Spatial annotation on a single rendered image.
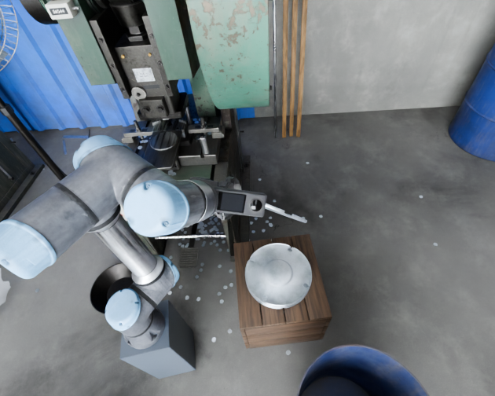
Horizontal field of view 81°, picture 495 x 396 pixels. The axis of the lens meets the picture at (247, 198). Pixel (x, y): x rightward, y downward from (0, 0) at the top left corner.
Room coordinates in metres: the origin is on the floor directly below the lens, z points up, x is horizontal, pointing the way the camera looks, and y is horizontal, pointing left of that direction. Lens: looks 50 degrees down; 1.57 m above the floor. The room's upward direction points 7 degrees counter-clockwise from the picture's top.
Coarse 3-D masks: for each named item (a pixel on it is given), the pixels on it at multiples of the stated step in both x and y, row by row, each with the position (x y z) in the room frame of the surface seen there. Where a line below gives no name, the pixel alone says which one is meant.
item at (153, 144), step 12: (156, 132) 1.13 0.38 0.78; (168, 132) 1.11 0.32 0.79; (180, 132) 1.11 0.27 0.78; (156, 144) 1.04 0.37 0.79; (168, 144) 1.03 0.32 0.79; (144, 156) 0.97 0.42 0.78; (156, 156) 0.96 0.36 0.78; (168, 156) 0.95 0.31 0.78; (168, 168) 0.88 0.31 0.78; (180, 168) 1.01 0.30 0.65
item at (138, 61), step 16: (128, 32) 1.19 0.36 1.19; (144, 32) 1.17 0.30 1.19; (128, 48) 1.10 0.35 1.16; (144, 48) 1.10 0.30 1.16; (128, 64) 1.11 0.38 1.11; (144, 64) 1.10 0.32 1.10; (128, 80) 1.11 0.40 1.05; (144, 80) 1.10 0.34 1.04; (160, 80) 1.10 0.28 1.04; (144, 96) 1.09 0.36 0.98; (160, 96) 1.09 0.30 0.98; (176, 96) 1.17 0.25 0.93; (144, 112) 1.06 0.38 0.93; (160, 112) 1.06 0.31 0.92
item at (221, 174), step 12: (228, 108) 1.38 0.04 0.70; (228, 120) 1.36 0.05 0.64; (228, 132) 1.29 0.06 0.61; (240, 132) 1.70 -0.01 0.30; (228, 144) 1.18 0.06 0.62; (240, 144) 1.70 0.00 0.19; (228, 156) 1.09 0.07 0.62; (216, 168) 0.99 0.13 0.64; (228, 168) 1.03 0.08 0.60; (240, 168) 1.56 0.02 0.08; (216, 180) 0.91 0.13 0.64; (240, 180) 1.44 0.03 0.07; (240, 216) 1.15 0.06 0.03; (228, 228) 0.86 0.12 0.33; (240, 228) 1.06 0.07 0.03; (228, 240) 0.86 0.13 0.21; (240, 240) 0.96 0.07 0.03
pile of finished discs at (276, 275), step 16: (256, 256) 0.65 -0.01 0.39; (272, 256) 0.64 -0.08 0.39; (288, 256) 0.63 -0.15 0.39; (304, 256) 0.62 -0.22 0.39; (256, 272) 0.57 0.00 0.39; (272, 272) 0.56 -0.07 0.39; (288, 272) 0.55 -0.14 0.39; (304, 272) 0.54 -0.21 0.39; (256, 288) 0.50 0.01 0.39; (272, 288) 0.49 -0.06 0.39; (288, 288) 0.48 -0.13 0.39; (304, 288) 0.47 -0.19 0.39; (272, 304) 0.42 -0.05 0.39; (288, 304) 0.41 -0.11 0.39
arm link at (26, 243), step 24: (48, 192) 0.27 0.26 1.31; (72, 192) 0.27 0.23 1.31; (24, 216) 0.23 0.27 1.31; (48, 216) 0.24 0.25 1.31; (72, 216) 0.24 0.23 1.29; (96, 216) 0.26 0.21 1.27; (0, 240) 0.20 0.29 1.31; (24, 240) 0.21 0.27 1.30; (48, 240) 0.21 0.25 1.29; (72, 240) 0.23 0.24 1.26; (24, 264) 0.18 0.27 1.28; (48, 264) 0.20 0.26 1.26
